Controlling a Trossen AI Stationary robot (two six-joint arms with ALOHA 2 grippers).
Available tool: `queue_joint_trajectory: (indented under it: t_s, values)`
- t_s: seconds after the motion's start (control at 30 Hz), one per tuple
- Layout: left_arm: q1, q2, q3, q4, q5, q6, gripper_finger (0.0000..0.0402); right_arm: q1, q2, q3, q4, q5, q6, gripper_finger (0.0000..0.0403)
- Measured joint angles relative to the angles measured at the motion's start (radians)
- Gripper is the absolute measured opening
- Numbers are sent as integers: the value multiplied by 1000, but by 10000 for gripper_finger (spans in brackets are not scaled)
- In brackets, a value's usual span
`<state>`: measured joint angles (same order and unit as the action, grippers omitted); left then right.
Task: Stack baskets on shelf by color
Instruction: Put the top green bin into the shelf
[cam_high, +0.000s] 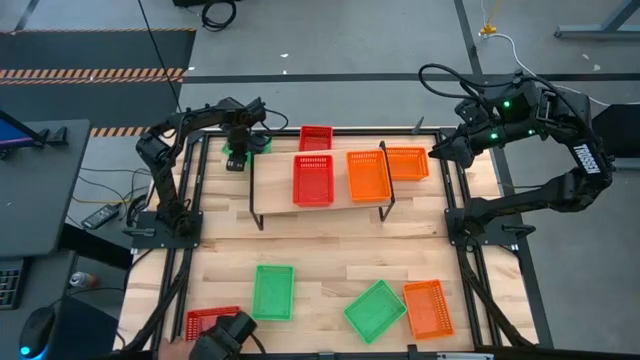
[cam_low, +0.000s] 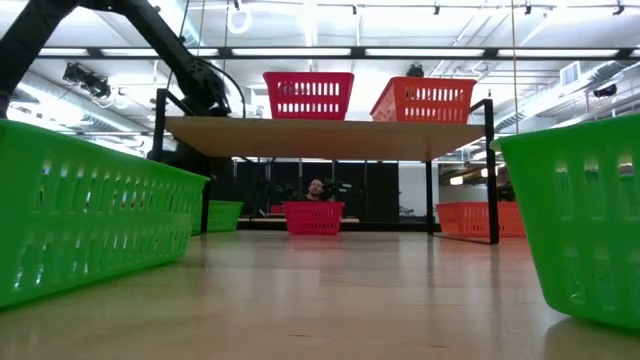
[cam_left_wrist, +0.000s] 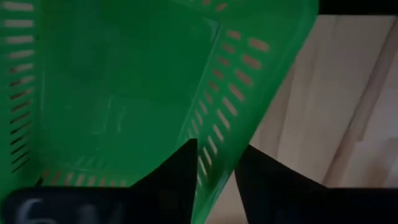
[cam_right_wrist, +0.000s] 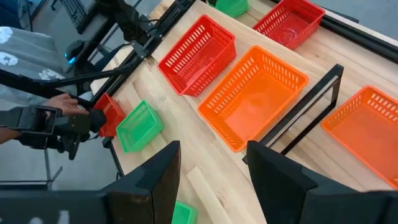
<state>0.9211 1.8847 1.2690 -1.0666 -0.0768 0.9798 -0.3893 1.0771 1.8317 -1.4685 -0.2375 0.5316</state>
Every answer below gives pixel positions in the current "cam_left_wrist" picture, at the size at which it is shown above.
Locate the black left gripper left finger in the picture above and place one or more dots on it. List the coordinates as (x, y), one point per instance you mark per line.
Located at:
(174, 186)

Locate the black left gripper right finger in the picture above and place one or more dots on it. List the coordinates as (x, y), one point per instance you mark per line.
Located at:
(273, 193)

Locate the green plastic basket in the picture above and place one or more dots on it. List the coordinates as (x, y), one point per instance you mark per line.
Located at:
(124, 77)

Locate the wooden shelf with black legs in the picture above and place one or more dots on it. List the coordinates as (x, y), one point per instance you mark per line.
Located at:
(311, 109)

